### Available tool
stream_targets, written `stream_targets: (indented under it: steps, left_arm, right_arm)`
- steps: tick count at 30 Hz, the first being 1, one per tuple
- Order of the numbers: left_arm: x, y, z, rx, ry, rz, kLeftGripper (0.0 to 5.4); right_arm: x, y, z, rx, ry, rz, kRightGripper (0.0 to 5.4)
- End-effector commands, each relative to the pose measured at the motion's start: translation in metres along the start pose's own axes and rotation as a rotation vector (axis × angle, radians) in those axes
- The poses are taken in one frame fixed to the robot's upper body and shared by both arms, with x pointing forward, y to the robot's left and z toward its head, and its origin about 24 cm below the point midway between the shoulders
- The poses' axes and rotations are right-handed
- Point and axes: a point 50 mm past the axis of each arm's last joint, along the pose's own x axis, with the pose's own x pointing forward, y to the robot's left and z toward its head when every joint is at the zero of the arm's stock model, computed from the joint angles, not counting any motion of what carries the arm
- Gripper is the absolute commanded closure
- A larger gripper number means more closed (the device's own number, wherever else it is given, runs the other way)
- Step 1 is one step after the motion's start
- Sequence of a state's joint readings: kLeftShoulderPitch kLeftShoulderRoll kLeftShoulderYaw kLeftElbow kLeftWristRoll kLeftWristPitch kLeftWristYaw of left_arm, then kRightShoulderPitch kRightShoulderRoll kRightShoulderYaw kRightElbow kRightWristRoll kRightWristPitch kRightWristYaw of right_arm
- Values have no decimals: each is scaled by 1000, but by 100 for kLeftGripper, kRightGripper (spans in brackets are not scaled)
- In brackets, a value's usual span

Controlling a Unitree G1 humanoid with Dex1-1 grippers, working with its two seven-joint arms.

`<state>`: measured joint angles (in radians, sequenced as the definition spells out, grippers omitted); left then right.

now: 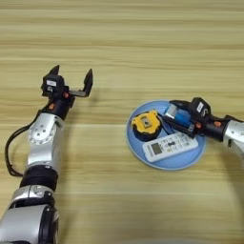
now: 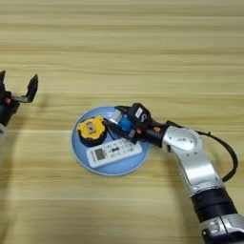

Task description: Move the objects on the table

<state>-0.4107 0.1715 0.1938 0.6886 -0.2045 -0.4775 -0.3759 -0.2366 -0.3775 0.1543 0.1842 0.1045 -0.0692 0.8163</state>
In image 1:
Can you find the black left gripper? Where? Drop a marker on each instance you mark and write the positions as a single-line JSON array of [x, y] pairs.
[[60, 106]]

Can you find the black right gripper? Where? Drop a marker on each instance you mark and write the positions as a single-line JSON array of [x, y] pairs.
[[211, 128]]

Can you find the small blue silver device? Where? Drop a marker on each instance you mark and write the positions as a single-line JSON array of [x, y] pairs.
[[179, 115]]

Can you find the white remote control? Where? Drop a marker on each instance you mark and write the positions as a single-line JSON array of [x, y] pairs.
[[170, 146]]

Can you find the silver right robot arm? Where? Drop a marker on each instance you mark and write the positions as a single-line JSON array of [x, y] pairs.
[[235, 133]]

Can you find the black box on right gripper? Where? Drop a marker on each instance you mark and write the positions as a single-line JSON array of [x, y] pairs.
[[199, 108]]

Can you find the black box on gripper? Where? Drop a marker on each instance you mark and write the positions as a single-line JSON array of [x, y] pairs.
[[199, 108], [52, 84]]

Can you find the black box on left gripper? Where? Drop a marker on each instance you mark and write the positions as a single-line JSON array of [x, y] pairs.
[[52, 84]]

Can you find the yellow black tape measure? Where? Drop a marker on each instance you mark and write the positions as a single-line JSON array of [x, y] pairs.
[[146, 124]]

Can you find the blue round plate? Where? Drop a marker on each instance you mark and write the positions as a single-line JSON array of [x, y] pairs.
[[171, 162]]

